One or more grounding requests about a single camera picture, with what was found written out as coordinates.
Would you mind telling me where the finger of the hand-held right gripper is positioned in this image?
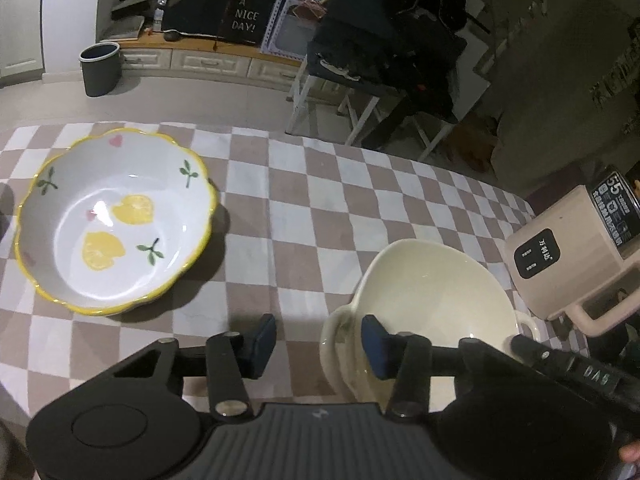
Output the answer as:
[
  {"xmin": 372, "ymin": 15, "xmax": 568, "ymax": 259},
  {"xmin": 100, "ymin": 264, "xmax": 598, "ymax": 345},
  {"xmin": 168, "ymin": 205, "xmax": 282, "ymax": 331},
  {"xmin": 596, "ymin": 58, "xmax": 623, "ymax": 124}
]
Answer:
[{"xmin": 509, "ymin": 334, "xmax": 576, "ymax": 386}]

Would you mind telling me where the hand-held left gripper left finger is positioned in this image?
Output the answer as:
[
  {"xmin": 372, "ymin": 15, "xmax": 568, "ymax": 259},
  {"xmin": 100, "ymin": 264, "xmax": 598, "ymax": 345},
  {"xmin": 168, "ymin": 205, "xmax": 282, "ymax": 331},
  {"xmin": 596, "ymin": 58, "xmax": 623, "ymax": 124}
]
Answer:
[{"xmin": 112, "ymin": 313, "xmax": 278, "ymax": 420}]

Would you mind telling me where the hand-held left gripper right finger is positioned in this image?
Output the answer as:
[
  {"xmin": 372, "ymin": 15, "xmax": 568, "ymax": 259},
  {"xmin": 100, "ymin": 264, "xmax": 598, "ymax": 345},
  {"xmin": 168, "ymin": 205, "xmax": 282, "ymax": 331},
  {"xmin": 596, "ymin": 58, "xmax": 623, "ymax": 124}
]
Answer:
[{"xmin": 361, "ymin": 314, "xmax": 507, "ymax": 419}]

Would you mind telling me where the cream bowl with handles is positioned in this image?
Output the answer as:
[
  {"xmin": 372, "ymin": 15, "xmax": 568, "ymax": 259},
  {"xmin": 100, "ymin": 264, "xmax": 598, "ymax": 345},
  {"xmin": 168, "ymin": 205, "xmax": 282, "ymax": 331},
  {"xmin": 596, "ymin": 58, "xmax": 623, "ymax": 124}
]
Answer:
[{"xmin": 320, "ymin": 239, "xmax": 542, "ymax": 404}]

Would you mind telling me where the lemon print scalloped bowl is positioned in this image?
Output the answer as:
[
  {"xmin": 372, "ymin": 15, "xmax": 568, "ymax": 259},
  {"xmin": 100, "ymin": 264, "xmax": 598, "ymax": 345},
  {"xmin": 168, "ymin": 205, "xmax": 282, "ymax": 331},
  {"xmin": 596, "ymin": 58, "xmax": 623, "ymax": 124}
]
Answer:
[{"xmin": 14, "ymin": 129, "xmax": 219, "ymax": 317}]

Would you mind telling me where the pink electric kettle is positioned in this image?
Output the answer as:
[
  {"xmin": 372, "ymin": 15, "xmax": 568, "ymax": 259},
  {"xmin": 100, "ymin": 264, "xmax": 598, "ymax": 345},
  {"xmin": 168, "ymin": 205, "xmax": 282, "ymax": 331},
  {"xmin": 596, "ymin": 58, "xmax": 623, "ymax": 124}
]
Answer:
[{"xmin": 504, "ymin": 164, "xmax": 640, "ymax": 338}]

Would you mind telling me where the brown white checkered tablecloth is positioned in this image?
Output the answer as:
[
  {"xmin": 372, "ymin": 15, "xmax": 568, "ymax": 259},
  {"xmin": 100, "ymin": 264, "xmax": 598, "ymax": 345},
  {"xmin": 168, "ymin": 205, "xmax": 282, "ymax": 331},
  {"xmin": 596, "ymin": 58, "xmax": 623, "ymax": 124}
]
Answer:
[{"xmin": 0, "ymin": 121, "xmax": 596, "ymax": 436}]

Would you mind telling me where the white framed side table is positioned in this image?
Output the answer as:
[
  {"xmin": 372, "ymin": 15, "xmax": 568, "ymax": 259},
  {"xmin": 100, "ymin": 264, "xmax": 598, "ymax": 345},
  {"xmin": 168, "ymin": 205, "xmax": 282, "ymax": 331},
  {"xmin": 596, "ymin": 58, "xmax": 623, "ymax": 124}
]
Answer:
[{"xmin": 286, "ymin": 40, "xmax": 463, "ymax": 162}]

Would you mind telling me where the white cabinet with wooden top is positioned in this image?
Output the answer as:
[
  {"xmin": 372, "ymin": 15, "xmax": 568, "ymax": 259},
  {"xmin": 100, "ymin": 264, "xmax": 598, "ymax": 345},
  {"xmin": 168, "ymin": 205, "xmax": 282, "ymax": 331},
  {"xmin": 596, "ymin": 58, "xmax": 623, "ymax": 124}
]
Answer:
[{"xmin": 97, "ymin": 30, "xmax": 313, "ymax": 92}]

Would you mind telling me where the light blue framed poster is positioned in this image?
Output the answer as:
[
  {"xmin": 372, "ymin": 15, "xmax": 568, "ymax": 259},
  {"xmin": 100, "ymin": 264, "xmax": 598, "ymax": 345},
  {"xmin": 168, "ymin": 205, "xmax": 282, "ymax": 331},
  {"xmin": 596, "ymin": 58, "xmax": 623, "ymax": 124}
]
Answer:
[{"xmin": 260, "ymin": 0, "xmax": 342, "ymax": 62}]

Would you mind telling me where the grey trash bin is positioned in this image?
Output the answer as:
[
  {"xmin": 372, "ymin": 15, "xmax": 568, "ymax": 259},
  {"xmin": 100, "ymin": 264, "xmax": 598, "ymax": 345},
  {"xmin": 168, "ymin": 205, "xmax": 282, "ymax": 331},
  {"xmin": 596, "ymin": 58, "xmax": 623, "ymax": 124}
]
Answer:
[{"xmin": 78, "ymin": 42, "xmax": 122, "ymax": 98}]

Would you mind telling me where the black lettered sign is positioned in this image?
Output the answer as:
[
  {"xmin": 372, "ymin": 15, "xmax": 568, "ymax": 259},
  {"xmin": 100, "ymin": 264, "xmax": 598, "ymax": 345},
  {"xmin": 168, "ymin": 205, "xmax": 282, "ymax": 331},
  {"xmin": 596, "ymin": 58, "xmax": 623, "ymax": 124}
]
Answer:
[{"xmin": 162, "ymin": 0, "xmax": 287, "ymax": 47}]

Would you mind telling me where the grey flat box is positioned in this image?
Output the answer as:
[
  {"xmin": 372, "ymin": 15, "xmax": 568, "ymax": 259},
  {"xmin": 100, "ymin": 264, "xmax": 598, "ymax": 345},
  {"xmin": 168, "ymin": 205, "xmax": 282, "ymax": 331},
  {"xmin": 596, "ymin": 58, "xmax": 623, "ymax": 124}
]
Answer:
[{"xmin": 99, "ymin": 14, "xmax": 145, "ymax": 42}]

